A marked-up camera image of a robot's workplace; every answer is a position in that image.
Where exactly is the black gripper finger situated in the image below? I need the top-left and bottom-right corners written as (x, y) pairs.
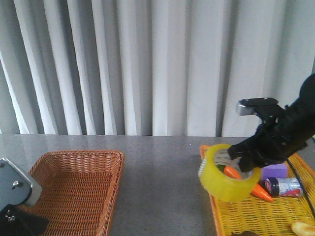
top-left (227, 136), bottom-right (258, 159)
top-left (238, 156), bottom-right (263, 173)

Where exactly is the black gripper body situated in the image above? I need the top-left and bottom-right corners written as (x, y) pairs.
top-left (0, 205), bottom-right (49, 236)
top-left (254, 115), bottom-right (308, 165)

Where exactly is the yellow tape roll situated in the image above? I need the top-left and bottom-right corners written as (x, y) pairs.
top-left (198, 144), bottom-right (261, 202)

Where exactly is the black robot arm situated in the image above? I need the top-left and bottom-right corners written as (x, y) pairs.
top-left (227, 75), bottom-right (315, 172)

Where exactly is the purple foam cube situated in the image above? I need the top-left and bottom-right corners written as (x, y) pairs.
top-left (260, 163), bottom-right (288, 182)

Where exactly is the orange toy carrot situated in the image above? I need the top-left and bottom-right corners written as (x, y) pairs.
top-left (217, 165), bottom-right (274, 202)

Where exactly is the small jar with dark lid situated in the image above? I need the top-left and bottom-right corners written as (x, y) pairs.
top-left (264, 177), bottom-right (303, 197)

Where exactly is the yellow woven tray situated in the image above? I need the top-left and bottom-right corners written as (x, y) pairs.
top-left (209, 153), bottom-right (315, 236)

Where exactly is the dark brown object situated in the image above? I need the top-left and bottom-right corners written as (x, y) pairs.
top-left (231, 231), bottom-right (259, 236)

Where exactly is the brown wicker basket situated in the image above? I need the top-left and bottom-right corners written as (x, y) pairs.
top-left (19, 150), bottom-right (125, 236)

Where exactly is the pale yellow food item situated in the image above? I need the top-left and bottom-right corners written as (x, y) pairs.
top-left (291, 221), bottom-right (315, 236)

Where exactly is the grey pleated curtain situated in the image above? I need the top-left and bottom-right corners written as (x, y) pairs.
top-left (0, 0), bottom-right (315, 137)

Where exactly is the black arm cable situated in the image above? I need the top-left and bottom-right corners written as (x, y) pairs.
top-left (285, 158), bottom-right (315, 214)

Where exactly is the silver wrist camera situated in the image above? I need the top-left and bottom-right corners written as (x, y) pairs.
top-left (0, 158), bottom-right (42, 210)
top-left (237, 97), bottom-right (283, 118)

